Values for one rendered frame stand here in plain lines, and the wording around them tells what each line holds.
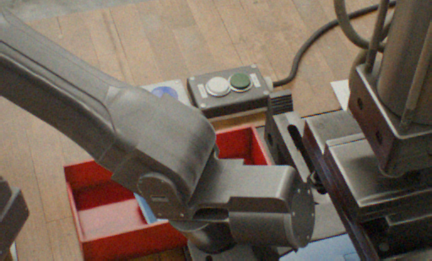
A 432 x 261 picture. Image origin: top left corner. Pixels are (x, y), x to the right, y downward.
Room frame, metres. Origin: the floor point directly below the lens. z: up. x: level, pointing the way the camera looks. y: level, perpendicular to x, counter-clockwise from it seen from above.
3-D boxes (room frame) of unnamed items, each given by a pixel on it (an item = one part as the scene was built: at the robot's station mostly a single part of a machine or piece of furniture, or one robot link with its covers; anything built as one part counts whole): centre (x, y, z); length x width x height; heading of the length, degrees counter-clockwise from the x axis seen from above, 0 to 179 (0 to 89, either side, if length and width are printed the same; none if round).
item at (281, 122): (0.68, -0.11, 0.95); 0.15 x 0.03 x 0.10; 20
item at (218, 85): (0.83, 0.01, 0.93); 0.03 x 0.03 x 0.02
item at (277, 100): (0.74, -0.09, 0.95); 0.06 x 0.03 x 0.09; 20
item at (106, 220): (0.64, 0.05, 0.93); 0.25 x 0.12 x 0.06; 110
